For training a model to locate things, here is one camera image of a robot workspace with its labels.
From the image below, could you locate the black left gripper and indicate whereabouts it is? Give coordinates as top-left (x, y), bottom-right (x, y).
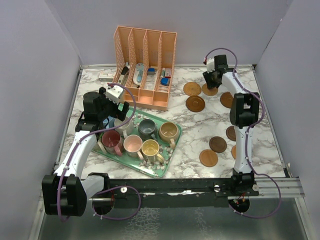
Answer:
top-left (98, 87), bottom-right (129, 121)

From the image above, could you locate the woven rattan coaster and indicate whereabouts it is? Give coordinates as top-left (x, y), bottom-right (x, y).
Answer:
top-left (183, 82), bottom-right (202, 96)
top-left (201, 83), bottom-right (218, 96)

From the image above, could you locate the brown wooden ringed coaster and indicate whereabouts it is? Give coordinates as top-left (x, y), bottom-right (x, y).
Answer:
top-left (220, 92), bottom-right (233, 109)

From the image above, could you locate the dark walnut coaster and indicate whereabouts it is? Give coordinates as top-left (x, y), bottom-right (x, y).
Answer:
top-left (226, 125), bottom-right (236, 141)
top-left (209, 136), bottom-right (227, 153)

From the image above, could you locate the light orange wooden coaster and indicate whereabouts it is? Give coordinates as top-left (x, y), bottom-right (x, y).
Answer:
top-left (199, 149), bottom-right (218, 167)

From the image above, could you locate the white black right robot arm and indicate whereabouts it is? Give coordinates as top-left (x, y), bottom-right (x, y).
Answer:
top-left (203, 55), bottom-right (260, 196)

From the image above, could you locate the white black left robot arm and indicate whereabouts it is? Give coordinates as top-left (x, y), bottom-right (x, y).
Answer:
top-left (41, 83), bottom-right (130, 222)

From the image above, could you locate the light blue mug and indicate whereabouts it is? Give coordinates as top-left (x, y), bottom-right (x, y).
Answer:
top-left (102, 116), bottom-right (115, 129)

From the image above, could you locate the beige grey mug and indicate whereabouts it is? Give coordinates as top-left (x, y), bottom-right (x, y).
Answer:
top-left (114, 116), bottom-right (134, 138)

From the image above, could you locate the dark grey blue mug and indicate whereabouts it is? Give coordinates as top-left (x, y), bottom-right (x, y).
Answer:
top-left (138, 119), bottom-right (158, 141)

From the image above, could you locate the maroon red mug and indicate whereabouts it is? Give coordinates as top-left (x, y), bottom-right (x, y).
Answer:
top-left (101, 130), bottom-right (124, 157)

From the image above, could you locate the green mug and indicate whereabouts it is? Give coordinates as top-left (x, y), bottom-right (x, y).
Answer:
top-left (91, 134), bottom-right (107, 155)

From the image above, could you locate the pink mug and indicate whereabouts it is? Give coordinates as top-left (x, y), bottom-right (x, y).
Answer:
top-left (123, 134), bottom-right (144, 161)

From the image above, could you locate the green floral tray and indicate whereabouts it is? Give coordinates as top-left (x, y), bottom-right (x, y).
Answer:
top-left (92, 109), bottom-right (175, 178)

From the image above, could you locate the blue correction tape package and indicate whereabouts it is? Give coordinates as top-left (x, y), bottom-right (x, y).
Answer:
top-left (133, 63), bottom-right (144, 86)

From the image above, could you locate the small white staples box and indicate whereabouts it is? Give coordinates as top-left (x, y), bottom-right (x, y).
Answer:
top-left (98, 71), bottom-right (116, 82)

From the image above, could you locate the yellow mug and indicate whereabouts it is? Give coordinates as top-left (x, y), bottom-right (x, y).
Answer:
top-left (141, 139), bottom-right (165, 163)

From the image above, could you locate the black white stapler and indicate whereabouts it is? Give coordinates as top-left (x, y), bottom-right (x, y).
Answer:
top-left (117, 63), bottom-right (130, 86)

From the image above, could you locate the red white small box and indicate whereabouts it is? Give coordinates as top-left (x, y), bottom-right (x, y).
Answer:
top-left (160, 68), bottom-right (172, 78)

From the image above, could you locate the blue stamp box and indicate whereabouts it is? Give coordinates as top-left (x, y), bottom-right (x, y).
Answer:
top-left (160, 77), bottom-right (171, 87)

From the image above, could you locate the tan brown mug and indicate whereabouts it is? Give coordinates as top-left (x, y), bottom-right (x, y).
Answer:
top-left (158, 122), bottom-right (180, 150)

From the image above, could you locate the white packaged item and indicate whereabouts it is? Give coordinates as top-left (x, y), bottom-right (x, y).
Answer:
top-left (144, 66), bottom-right (158, 90)

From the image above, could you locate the orange plastic desk organizer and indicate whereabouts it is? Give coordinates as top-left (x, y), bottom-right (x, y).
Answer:
top-left (113, 26), bottom-right (177, 111)

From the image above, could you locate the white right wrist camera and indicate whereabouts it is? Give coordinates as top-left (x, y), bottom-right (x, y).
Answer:
top-left (204, 57), bottom-right (215, 73)

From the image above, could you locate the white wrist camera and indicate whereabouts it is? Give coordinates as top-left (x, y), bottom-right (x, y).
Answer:
top-left (204, 57), bottom-right (215, 73)
top-left (105, 85), bottom-right (125, 104)

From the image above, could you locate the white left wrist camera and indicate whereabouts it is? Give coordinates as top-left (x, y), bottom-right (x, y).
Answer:
top-left (105, 85), bottom-right (125, 104)

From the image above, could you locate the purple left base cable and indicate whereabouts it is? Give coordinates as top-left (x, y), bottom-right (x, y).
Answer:
top-left (91, 185), bottom-right (142, 221)

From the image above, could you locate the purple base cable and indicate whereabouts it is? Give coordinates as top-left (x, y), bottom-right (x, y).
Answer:
top-left (91, 185), bottom-right (142, 221)
top-left (229, 172), bottom-right (283, 220)

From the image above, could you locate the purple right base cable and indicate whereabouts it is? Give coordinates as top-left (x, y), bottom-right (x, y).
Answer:
top-left (229, 172), bottom-right (283, 220)

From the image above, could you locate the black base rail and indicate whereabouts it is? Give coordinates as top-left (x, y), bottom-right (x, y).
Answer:
top-left (86, 172), bottom-right (261, 210)

